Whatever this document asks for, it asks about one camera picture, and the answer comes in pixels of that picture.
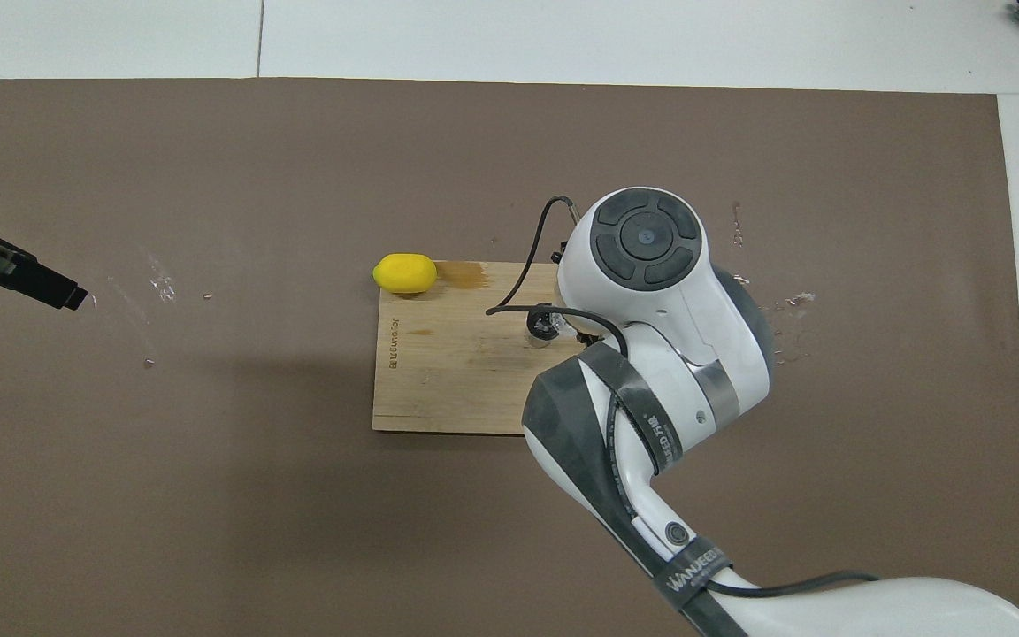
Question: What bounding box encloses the steel double jigger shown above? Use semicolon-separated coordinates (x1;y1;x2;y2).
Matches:
526;304;562;349

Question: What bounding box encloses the brown table mat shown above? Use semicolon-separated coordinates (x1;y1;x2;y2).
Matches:
0;78;1019;637

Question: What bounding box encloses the yellow lemon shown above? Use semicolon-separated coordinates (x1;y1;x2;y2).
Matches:
372;253;438;295

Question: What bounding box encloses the wooden cutting board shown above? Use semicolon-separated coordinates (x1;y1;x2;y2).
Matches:
372;261;597;435

